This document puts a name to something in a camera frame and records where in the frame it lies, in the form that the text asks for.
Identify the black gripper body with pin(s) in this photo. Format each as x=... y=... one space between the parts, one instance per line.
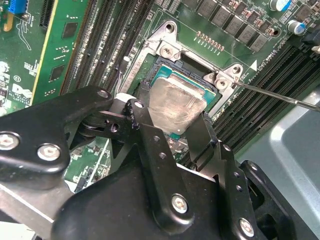
x=112 y=212

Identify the silver green CPU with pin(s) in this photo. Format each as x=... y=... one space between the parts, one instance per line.
x=175 y=102

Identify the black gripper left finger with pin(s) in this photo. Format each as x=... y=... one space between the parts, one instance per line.
x=165 y=185

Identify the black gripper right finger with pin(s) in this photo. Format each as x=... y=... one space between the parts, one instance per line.
x=232 y=180

